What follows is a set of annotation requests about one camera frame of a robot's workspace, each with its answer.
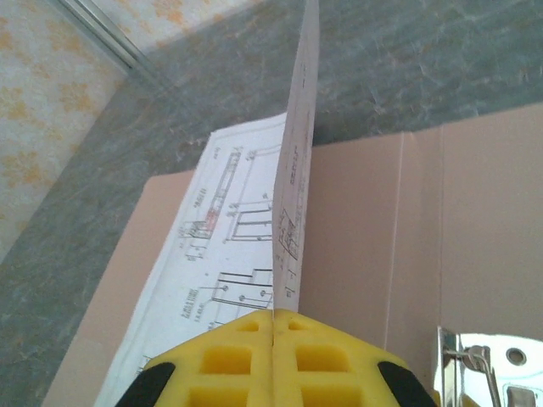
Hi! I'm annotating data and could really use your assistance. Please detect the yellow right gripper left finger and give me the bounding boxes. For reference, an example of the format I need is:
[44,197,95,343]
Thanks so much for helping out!
[112,309,275,407]

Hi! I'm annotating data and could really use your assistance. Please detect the brown folder with papers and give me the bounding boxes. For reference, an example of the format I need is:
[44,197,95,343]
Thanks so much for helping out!
[42,103,543,407]

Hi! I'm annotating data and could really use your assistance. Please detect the aluminium frame corner post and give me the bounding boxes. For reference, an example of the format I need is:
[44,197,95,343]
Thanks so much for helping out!
[57,0,148,75]

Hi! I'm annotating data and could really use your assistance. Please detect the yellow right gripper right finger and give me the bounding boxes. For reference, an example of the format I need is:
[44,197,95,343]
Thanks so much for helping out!
[273,309,442,407]

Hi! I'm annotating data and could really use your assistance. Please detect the silver metal folder clip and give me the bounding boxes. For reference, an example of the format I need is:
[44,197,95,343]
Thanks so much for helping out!
[432,325,543,407]

